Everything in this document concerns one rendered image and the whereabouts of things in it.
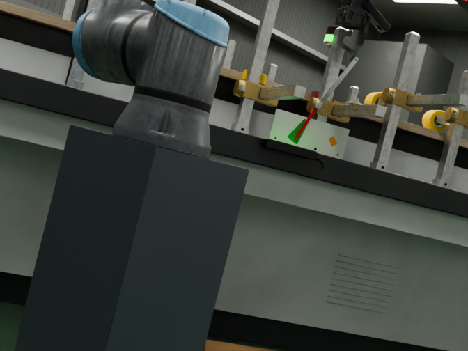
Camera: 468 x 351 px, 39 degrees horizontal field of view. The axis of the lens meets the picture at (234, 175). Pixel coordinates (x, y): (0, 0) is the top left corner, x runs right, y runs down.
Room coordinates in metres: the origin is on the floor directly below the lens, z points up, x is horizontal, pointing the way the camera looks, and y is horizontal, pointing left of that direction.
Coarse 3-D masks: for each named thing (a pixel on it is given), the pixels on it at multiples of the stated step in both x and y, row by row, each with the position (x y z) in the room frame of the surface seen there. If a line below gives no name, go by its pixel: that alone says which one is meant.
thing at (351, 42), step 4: (352, 32) 2.02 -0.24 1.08; (356, 32) 2.03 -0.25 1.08; (360, 32) 2.02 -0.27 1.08; (352, 36) 2.02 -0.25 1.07; (356, 36) 2.03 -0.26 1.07; (344, 40) 2.02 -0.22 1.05; (348, 40) 2.02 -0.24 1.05; (352, 40) 2.03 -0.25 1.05; (356, 40) 2.03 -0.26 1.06; (344, 44) 2.02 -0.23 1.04; (348, 44) 2.02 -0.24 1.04; (352, 44) 2.03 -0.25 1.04; (356, 44) 2.03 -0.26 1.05; (352, 48) 2.03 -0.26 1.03; (356, 48) 2.03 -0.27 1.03; (360, 48) 2.03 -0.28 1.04; (352, 52) 2.04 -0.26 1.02; (356, 52) 2.03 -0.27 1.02; (352, 56) 2.04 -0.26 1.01
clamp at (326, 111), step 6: (312, 102) 2.09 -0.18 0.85; (324, 102) 2.09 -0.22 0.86; (330, 102) 2.10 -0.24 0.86; (306, 108) 2.12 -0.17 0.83; (312, 108) 2.09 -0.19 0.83; (324, 108) 2.09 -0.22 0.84; (330, 108) 2.10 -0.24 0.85; (324, 114) 2.10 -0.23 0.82; (330, 114) 2.10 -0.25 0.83; (336, 120) 2.16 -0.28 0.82; (342, 120) 2.12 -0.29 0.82; (348, 120) 2.12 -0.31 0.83
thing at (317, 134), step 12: (276, 120) 2.05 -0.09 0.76; (288, 120) 2.06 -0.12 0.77; (300, 120) 2.07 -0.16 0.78; (312, 120) 2.09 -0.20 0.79; (276, 132) 2.05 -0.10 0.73; (288, 132) 2.06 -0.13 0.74; (312, 132) 2.09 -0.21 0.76; (324, 132) 2.10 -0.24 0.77; (336, 132) 2.11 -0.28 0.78; (348, 132) 2.13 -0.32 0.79; (300, 144) 2.08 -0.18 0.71; (312, 144) 2.09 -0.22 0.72; (324, 144) 2.10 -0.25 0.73; (336, 144) 2.12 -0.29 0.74; (336, 156) 2.12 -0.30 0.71
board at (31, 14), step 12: (0, 0) 1.95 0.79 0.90; (0, 12) 2.00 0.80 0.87; (12, 12) 1.96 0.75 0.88; (24, 12) 1.97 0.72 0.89; (36, 12) 1.98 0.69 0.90; (48, 24) 2.00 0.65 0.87; (60, 24) 2.01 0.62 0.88; (72, 24) 2.02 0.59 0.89; (228, 72) 2.18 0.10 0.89; (240, 72) 2.19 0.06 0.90; (276, 84) 2.23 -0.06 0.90; (372, 120) 2.37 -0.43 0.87; (420, 132) 2.41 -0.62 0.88; (432, 132) 2.42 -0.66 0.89
